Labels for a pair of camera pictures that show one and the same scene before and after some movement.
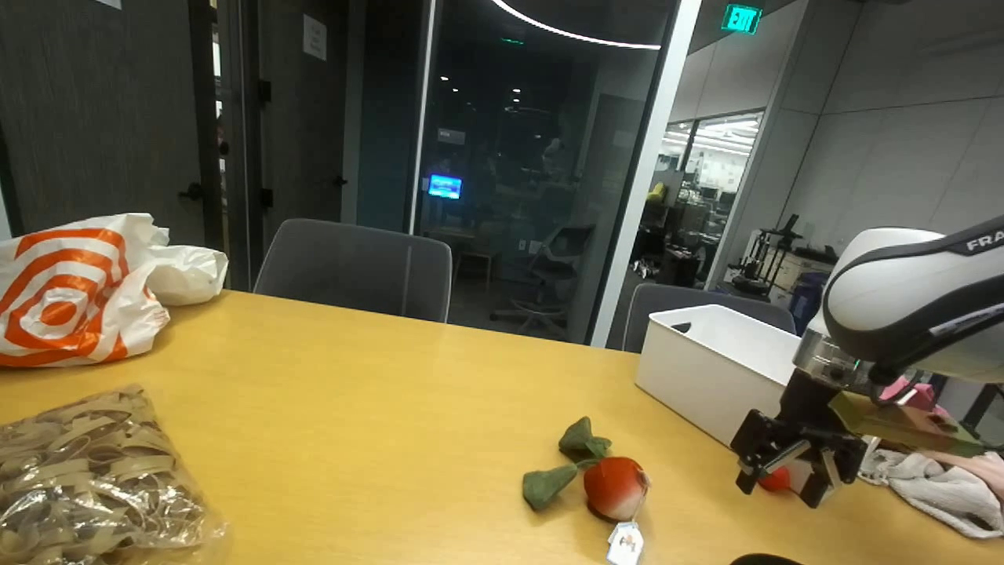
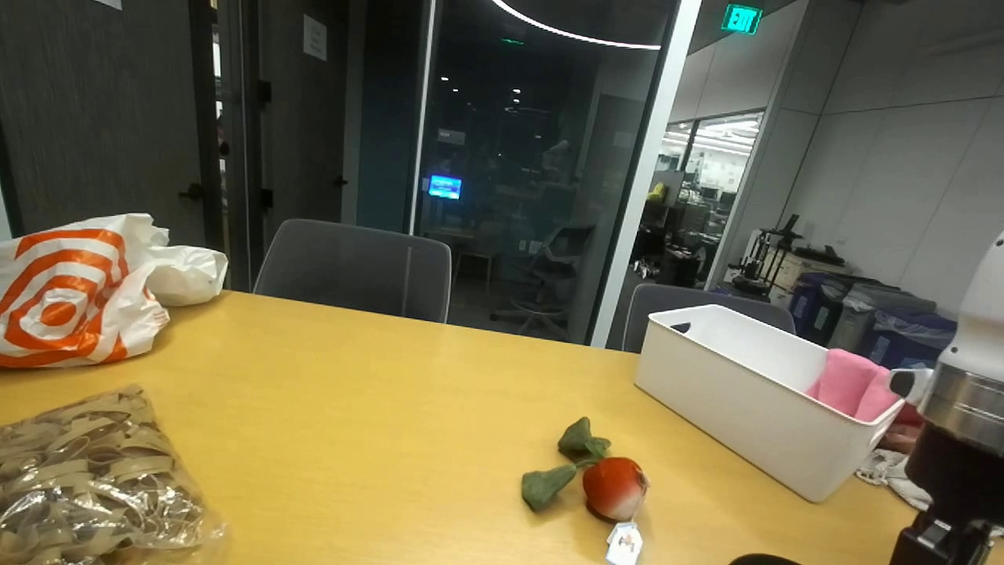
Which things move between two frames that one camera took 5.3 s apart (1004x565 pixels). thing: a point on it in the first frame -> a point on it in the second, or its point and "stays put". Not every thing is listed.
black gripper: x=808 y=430 -> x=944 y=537
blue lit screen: x=445 y=187 stays put
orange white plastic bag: x=94 y=290 stays put
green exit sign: x=742 y=21 stays put
